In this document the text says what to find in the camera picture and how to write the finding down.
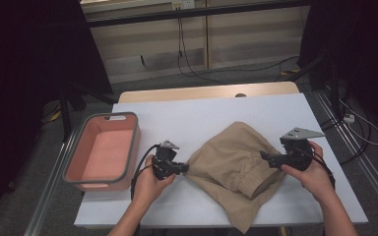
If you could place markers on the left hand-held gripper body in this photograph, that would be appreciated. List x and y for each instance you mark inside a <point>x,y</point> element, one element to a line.
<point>163,160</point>

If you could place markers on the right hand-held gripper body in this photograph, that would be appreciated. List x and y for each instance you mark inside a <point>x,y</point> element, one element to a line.
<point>295,154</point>

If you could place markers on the beige shorts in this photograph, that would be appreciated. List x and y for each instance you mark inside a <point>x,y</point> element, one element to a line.
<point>229,157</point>

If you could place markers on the pink basket with grey rim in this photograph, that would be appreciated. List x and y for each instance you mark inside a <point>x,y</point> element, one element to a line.
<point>105,154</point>

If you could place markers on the person's left hand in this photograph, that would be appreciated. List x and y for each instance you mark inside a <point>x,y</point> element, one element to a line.
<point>149,188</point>

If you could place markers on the person's right hand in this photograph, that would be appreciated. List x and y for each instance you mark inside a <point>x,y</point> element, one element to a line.
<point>315,182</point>

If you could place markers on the white table mat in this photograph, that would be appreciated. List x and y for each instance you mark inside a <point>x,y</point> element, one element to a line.
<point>193,124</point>

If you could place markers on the white power strip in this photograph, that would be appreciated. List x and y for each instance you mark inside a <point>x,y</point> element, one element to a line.
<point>349,118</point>

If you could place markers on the black metal stand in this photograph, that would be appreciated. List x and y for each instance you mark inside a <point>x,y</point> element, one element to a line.
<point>334,91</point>
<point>66,121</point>

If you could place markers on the wooden table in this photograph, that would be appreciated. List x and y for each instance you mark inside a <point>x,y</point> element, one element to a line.
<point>193,92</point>

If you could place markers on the yellow floor tape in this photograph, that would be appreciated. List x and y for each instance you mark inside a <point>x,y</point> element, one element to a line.
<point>55,116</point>
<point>290,71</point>

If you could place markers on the light wooden cabinet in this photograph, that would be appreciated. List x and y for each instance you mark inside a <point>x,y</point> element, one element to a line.
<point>242,42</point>

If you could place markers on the black curtain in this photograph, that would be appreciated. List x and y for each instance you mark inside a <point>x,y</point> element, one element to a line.
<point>19,82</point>
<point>367,49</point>

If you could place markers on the black metal bar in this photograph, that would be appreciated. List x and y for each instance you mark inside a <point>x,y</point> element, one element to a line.
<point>193,13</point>

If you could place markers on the aluminium rail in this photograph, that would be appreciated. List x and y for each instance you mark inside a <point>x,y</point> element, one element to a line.
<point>374,178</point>
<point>46,196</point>

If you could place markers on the white wall socket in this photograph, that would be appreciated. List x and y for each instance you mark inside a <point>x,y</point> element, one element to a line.
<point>183,4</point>

